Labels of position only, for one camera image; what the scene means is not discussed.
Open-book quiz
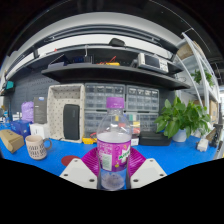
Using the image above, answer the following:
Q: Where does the large grey drawer cabinet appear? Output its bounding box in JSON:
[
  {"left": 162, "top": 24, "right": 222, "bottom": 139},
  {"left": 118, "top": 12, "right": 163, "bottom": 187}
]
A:
[{"left": 84, "top": 82, "right": 127, "bottom": 138}]

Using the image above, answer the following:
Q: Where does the dark grey flat box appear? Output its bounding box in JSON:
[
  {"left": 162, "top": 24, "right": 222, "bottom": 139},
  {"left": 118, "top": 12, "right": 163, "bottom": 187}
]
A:
[{"left": 33, "top": 96, "right": 48, "bottom": 125}]

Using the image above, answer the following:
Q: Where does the black wall shelf unit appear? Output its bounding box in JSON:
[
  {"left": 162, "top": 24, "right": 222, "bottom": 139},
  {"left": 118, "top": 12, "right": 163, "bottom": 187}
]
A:
[{"left": 6, "top": 24, "right": 191, "bottom": 92}]

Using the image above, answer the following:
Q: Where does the green potted plant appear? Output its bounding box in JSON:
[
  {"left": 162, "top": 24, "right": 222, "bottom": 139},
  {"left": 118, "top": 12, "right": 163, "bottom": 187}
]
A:
[{"left": 153, "top": 95, "right": 212, "bottom": 144}]

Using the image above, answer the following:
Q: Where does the clear colourful parts box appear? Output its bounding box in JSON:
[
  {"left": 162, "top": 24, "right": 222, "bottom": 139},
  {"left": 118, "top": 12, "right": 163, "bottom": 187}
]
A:
[{"left": 131, "top": 113, "right": 159, "bottom": 134}]

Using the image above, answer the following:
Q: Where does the white power adapter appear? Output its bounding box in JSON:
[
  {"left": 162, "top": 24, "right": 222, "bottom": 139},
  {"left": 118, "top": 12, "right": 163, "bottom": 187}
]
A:
[{"left": 196, "top": 137, "right": 210, "bottom": 153}]

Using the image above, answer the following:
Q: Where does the yellow multimeter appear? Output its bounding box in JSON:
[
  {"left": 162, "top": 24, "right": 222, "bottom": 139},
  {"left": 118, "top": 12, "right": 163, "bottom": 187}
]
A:
[{"left": 82, "top": 132, "right": 98, "bottom": 145}]

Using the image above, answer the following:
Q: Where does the white shelf rack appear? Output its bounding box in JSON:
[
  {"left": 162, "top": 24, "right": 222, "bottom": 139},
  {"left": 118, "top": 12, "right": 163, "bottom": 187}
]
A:
[{"left": 173, "top": 31, "right": 221, "bottom": 118}]

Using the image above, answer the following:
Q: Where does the small grey drawer cabinet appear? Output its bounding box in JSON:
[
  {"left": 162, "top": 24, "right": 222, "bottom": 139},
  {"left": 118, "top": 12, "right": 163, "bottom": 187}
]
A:
[{"left": 125, "top": 85, "right": 160, "bottom": 134}]

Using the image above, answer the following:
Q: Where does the flat round red coaster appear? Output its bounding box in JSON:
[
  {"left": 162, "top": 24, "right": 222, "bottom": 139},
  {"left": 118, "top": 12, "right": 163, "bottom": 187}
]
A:
[{"left": 60, "top": 154, "right": 82, "bottom": 168}]

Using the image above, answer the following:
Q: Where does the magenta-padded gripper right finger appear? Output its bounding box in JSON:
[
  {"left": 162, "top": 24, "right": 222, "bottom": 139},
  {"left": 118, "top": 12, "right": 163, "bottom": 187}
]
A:
[{"left": 126, "top": 146, "right": 168, "bottom": 190}]

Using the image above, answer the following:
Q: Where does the white dotted fabric bin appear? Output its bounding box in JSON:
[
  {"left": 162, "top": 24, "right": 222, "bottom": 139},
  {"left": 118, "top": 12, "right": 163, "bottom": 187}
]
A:
[{"left": 46, "top": 83, "right": 86, "bottom": 144}]

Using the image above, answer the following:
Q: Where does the brown cardboard box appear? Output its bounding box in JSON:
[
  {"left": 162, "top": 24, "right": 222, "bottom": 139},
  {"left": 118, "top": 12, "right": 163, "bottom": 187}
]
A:
[{"left": 0, "top": 128, "right": 26, "bottom": 154}]

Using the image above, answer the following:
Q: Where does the plain black flat box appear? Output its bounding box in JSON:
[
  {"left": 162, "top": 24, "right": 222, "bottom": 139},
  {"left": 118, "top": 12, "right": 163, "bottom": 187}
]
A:
[{"left": 138, "top": 130, "right": 173, "bottom": 147}]

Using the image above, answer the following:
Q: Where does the beige patterned mug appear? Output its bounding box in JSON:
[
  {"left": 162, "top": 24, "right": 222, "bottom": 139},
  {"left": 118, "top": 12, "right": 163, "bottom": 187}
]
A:
[{"left": 25, "top": 134, "right": 53, "bottom": 161}]

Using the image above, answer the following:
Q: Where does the black case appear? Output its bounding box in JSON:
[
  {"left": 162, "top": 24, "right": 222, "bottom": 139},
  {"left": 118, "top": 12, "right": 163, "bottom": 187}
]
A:
[{"left": 62, "top": 103, "right": 81, "bottom": 141}]

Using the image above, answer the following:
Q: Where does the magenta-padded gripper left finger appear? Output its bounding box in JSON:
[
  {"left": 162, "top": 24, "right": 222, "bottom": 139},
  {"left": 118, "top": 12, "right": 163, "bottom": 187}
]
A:
[{"left": 59, "top": 146, "right": 101, "bottom": 190}]

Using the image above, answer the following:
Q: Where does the black box with white label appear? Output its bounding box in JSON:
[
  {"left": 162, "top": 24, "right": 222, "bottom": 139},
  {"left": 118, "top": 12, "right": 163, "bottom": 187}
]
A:
[{"left": 130, "top": 134, "right": 140, "bottom": 147}]

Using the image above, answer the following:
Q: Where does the purple plastic bag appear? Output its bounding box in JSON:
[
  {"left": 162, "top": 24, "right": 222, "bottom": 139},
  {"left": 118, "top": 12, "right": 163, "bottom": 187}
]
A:
[{"left": 20, "top": 101, "right": 35, "bottom": 123}]

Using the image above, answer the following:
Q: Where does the clear purple-label drink bottle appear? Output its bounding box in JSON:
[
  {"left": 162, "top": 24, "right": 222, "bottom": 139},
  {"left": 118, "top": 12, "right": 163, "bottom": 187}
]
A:
[{"left": 95, "top": 96, "right": 133, "bottom": 192}]

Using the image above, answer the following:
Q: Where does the teal bin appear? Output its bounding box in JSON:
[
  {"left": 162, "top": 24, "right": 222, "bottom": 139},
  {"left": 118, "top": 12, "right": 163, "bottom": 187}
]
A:
[{"left": 2, "top": 80, "right": 16, "bottom": 91}]

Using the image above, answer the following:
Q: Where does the blue box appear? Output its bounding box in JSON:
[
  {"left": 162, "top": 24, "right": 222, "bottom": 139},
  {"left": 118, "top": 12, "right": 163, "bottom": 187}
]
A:
[{"left": 10, "top": 119, "right": 33, "bottom": 138}]

